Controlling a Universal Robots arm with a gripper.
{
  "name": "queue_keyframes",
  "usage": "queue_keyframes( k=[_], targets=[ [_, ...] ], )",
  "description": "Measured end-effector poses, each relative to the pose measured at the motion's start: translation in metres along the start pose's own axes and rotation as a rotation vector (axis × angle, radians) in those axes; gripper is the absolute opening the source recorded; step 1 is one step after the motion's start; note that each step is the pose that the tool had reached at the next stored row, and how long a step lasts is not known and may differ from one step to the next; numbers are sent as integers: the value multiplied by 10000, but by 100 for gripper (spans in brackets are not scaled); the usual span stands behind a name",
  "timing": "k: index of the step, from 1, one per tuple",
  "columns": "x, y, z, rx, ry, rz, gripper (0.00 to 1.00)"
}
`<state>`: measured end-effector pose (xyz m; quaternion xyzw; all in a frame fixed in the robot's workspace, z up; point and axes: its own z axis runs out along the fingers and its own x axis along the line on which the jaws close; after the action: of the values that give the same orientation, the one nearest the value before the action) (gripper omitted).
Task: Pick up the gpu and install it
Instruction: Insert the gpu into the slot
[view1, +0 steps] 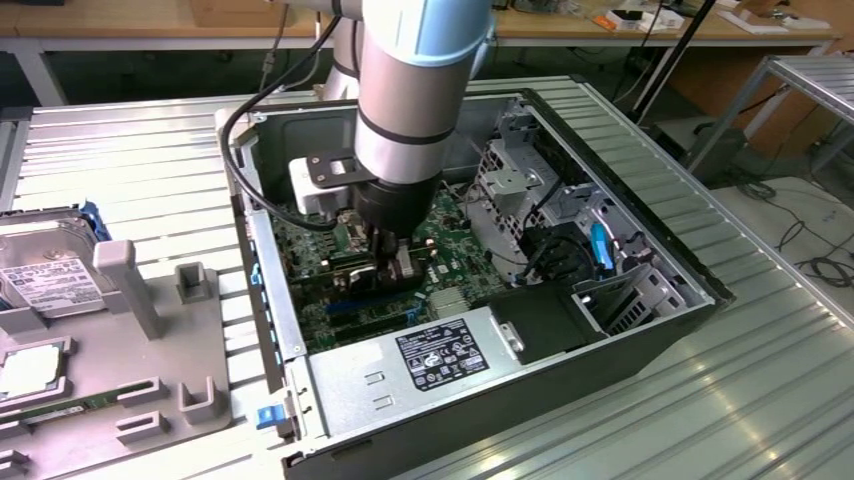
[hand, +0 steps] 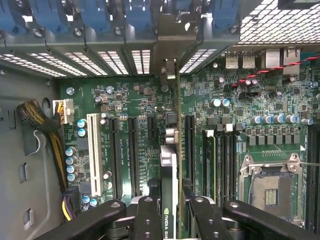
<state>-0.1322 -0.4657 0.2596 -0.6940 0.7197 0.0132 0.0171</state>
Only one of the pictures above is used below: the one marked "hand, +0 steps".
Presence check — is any black RAM slot bank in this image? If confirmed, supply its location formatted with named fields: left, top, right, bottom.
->
left=201, top=128, right=238, bottom=203
left=305, top=123, right=320, bottom=235

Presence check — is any black long expansion slot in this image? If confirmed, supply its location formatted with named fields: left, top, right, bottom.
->
left=107, top=116, right=124, bottom=200
left=126, top=116, right=141, bottom=198
left=184, top=114, right=196, bottom=187

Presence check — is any CPU socket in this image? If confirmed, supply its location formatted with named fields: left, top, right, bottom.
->
left=238, top=153, right=305, bottom=226

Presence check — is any white expansion slot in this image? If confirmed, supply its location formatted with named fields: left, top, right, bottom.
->
left=86, top=113, right=104, bottom=198

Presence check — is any black short expansion slot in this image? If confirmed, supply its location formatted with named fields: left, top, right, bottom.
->
left=146, top=115, right=158, bottom=141

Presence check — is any green motherboard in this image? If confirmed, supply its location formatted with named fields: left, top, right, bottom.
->
left=58, top=49, right=320, bottom=233

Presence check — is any white power connector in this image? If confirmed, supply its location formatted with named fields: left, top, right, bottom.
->
left=52, top=98, right=75, bottom=126

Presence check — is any black open PC case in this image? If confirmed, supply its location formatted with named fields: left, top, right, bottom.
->
left=0, top=0, right=320, bottom=240

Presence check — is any blue card retainer row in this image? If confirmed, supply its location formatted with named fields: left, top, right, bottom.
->
left=0, top=0, right=242, bottom=36

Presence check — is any yellow black power wire bundle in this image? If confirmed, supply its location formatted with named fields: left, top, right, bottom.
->
left=16, top=99, right=77, bottom=222

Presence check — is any red black twisted wire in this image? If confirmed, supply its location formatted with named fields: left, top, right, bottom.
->
left=231, top=55, right=320, bottom=88

